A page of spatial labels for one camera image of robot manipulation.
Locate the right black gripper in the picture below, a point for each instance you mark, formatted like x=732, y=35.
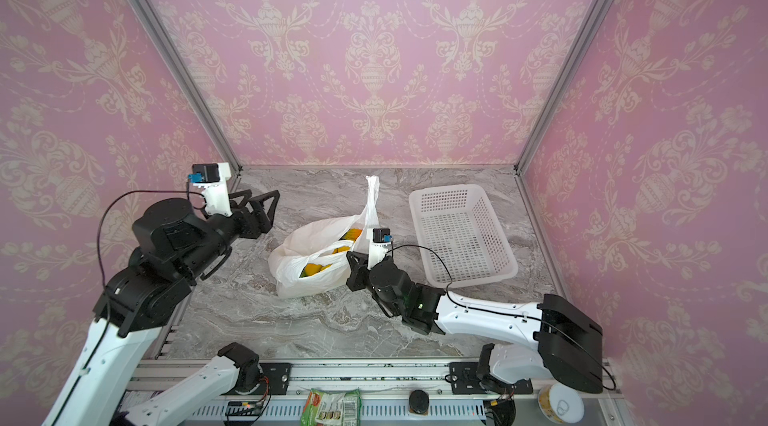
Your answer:
x=359, y=273

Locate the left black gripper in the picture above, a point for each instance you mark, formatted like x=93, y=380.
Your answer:
x=264, y=221

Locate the white plastic bag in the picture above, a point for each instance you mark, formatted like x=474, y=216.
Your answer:
x=320, y=242

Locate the white perforated plastic basket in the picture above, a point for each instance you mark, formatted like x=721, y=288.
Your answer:
x=463, y=242

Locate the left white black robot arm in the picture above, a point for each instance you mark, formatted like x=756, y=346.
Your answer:
x=176, y=250

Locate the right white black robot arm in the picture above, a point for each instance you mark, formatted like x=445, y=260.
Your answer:
x=550, y=339

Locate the orange mango fruit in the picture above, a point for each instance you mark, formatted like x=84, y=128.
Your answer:
x=312, y=269

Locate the green snack packet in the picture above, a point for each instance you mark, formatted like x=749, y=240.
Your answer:
x=332, y=408

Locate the black lid jar front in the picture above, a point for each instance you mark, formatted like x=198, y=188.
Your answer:
x=419, y=403

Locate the tin can pull tab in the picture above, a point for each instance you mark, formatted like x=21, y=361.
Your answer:
x=560, y=404

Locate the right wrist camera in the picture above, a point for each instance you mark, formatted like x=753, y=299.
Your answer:
x=380, y=241

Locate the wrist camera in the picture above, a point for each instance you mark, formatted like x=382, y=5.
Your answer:
x=210, y=179
x=380, y=241

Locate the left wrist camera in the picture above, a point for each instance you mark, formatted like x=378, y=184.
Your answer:
x=210, y=179

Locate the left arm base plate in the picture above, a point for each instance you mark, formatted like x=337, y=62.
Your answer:
x=271, y=378

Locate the aluminium front rail frame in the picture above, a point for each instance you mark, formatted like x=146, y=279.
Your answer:
x=385, y=385

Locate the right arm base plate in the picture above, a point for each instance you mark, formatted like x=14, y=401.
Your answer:
x=467, y=378

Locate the left aluminium corner post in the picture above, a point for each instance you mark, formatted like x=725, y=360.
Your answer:
x=149, y=17

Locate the aluminium corner post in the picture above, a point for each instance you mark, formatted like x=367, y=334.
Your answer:
x=594, y=16
x=149, y=17

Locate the right aluminium corner post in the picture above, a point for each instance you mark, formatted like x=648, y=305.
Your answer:
x=594, y=16

